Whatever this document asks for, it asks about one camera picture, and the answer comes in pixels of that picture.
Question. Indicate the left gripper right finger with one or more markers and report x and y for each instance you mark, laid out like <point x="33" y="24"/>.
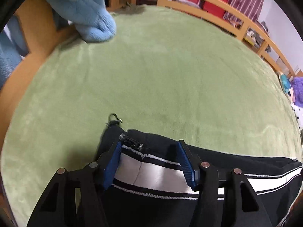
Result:
<point x="224" y="198"/>

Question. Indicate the green bed blanket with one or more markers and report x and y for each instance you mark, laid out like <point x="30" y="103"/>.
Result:
<point x="165" y="72"/>

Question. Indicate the purple plush toy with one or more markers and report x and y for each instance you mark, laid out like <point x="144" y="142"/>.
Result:
<point x="297" y="85"/>

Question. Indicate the light blue towel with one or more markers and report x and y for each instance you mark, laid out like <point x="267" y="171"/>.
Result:
<point x="80" y="7"/>

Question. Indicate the white dotted pillow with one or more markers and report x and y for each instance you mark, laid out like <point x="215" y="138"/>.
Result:
<point x="298" y="111"/>

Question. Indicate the black pants with white stripe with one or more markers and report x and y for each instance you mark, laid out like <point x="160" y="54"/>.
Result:
<point x="149" y="187"/>

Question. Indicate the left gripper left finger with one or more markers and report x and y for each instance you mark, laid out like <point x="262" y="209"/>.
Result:
<point x="74" y="198"/>

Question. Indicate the red chair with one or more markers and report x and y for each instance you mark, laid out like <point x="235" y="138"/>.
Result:
<point x="206" y="6"/>

